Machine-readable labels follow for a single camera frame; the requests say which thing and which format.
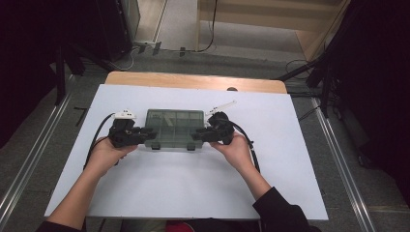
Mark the person's left hand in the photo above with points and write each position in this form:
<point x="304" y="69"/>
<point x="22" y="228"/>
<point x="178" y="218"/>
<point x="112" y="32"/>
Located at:
<point x="106" y="156"/>

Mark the black metal stand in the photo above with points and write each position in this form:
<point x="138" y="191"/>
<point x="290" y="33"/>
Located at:
<point x="325" y="96"/>
<point x="60" y="83"/>

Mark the light wooden cabinet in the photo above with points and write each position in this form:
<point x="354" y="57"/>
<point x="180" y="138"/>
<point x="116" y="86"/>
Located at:
<point x="251" y="22"/>

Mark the person's clothing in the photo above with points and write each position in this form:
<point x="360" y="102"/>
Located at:
<point x="180" y="227"/>

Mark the white table board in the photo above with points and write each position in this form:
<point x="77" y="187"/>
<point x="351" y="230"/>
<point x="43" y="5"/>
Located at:
<point x="283" y="145"/>

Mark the black curtain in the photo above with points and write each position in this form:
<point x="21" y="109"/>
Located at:
<point x="380" y="80"/>
<point x="25" y="64"/>

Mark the dark round table grommet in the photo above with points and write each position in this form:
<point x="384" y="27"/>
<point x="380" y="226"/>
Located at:
<point x="232" y="89"/>

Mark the dark cabinet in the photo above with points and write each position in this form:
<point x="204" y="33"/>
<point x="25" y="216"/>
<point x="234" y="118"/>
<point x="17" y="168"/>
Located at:
<point x="112" y="29"/>

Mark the aluminium floor rail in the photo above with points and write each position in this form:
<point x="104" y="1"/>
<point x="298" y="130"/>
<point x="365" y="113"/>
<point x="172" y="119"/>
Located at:
<point x="32" y="158"/>
<point x="341" y="170"/>

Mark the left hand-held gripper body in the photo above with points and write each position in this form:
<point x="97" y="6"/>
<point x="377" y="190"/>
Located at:
<point x="124" y="135"/>

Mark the white power strip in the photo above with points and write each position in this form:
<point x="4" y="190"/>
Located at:
<point x="143" y="43"/>

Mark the grey translucent compartment box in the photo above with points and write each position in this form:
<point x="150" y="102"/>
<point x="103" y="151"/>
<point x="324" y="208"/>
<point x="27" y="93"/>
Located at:
<point x="180" y="129"/>

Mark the person's right hand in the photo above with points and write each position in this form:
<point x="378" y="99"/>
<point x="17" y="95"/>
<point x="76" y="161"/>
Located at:
<point x="237" y="153"/>

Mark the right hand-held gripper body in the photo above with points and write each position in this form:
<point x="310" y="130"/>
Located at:
<point x="220" y="129"/>

